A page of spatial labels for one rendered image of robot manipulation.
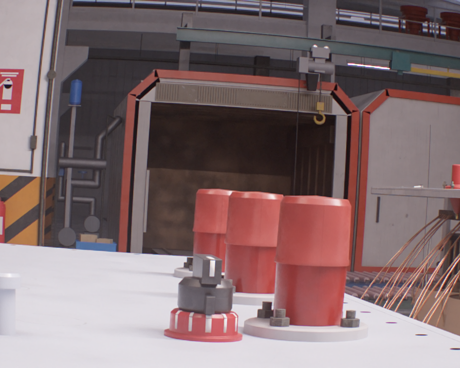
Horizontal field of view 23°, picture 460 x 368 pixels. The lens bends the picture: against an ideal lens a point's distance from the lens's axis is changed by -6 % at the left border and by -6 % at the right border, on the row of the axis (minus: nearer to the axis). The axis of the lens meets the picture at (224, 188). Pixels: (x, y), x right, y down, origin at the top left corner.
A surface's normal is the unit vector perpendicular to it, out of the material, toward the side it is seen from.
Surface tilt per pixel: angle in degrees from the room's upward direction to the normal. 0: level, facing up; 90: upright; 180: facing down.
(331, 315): 90
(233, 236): 89
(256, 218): 89
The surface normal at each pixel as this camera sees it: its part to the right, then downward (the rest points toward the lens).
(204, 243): -0.47, -0.02
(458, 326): -0.86, -0.05
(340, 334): 0.47, 0.03
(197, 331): -0.16, -0.04
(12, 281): 0.76, 0.04
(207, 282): 0.14, 0.01
